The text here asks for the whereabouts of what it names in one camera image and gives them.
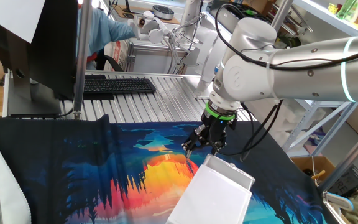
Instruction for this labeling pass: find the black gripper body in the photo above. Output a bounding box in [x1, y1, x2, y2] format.
[200, 108, 238, 147]

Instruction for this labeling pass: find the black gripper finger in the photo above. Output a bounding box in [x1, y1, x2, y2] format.
[181, 125, 208, 159]
[209, 138, 229, 156]

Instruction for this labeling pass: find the white drawer with knob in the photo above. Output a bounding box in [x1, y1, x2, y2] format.
[201, 153, 256, 191]

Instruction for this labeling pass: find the white plastic drawer cabinet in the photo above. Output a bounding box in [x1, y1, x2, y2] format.
[165, 164, 253, 224]

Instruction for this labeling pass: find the white foam packaging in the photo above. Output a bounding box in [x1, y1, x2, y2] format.
[250, 99, 315, 147]

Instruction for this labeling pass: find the aluminium flight case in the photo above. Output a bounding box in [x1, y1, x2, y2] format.
[125, 40, 200, 75]

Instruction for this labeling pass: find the black keyboard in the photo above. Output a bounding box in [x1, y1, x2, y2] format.
[83, 77, 157, 95]

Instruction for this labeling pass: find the grey metal box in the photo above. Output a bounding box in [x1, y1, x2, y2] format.
[210, 5, 244, 35]

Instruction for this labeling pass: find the open cardboard box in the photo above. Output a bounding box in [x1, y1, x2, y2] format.
[290, 155, 337, 187]

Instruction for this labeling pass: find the white carton red print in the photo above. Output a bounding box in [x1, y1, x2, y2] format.
[103, 39, 129, 72]

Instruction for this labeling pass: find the black office chair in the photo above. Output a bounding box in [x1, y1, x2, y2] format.
[95, 49, 126, 72]

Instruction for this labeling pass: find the black storage tray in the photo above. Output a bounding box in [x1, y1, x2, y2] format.
[228, 1, 275, 34]

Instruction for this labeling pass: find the colourful forest sunset cloth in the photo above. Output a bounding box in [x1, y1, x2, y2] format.
[0, 114, 338, 224]

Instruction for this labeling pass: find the round grey black device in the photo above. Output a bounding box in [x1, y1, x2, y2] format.
[152, 4, 175, 21]

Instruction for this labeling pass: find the white blue handheld device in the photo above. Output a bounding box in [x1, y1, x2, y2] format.
[321, 191, 356, 212]

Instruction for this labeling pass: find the black plastic crate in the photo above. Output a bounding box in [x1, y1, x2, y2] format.
[328, 164, 358, 198]

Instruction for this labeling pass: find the person in blue shirt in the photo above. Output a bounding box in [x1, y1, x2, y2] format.
[76, 6, 136, 71]

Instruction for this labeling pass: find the brown wooden desk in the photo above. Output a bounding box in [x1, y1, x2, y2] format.
[112, 3, 180, 26]

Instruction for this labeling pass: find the white metal shelf rack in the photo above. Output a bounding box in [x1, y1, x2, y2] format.
[272, 0, 358, 156]

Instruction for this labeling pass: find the black computer monitor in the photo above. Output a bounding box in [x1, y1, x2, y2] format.
[0, 0, 79, 119]

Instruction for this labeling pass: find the green transparent bottle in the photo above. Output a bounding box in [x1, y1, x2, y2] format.
[336, 0, 358, 22]

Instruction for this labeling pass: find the white cloth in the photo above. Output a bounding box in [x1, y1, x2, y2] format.
[0, 146, 32, 224]

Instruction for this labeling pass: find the white paper sheet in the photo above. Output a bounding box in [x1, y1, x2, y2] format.
[0, 0, 46, 44]

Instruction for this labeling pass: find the green flange ring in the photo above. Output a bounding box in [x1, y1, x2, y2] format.
[204, 101, 236, 121]

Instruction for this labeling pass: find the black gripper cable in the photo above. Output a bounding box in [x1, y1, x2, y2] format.
[208, 99, 284, 162]

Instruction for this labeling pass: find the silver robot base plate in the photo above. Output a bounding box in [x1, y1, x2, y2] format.
[181, 75, 217, 100]

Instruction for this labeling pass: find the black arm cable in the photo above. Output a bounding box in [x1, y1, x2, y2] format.
[214, 3, 358, 72]

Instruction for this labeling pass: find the white teleoperation handle device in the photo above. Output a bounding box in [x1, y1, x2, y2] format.
[127, 10, 203, 75]

